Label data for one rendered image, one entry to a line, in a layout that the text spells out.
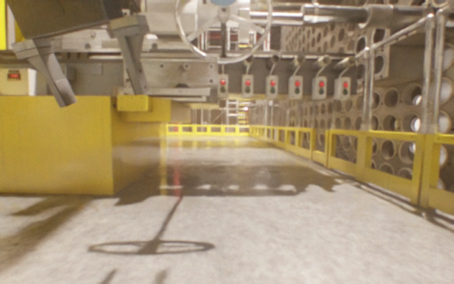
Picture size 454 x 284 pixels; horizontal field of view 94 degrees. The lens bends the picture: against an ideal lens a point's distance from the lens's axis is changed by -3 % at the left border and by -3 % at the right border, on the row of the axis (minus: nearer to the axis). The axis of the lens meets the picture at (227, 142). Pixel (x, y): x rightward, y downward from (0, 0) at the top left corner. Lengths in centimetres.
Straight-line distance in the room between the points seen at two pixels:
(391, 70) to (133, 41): 241
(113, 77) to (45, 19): 154
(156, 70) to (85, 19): 143
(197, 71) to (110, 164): 87
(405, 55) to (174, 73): 209
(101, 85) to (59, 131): 53
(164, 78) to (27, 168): 103
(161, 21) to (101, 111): 78
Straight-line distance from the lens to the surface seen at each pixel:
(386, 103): 318
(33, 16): 41
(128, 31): 34
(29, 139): 173
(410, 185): 162
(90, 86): 199
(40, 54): 43
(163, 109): 147
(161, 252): 84
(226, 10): 96
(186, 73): 172
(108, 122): 145
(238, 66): 171
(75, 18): 37
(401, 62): 265
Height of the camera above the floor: 43
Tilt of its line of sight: 5 degrees down
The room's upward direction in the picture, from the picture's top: 1 degrees clockwise
